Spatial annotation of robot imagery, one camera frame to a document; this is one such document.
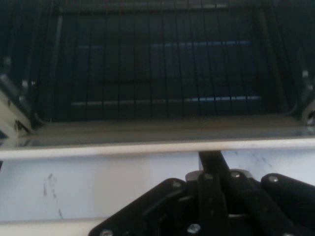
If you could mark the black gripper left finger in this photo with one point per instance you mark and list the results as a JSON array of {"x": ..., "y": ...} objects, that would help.
[{"x": 172, "y": 209}]

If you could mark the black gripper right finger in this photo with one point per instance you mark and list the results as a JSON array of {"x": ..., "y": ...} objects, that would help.
[{"x": 275, "y": 204}]

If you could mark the oven heating rod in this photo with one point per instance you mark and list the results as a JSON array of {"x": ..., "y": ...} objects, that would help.
[{"x": 137, "y": 102}]

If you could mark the metal oven door hinge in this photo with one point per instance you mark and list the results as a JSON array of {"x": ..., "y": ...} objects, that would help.
[
  {"x": 308, "y": 98},
  {"x": 14, "y": 98}
]

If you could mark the white toaster oven body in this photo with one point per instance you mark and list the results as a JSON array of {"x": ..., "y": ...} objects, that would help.
[{"x": 29, "y": 37}]

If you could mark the glass toaster oven door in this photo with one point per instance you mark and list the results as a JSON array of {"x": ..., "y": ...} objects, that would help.
[{"x": 147, "y": 137}]

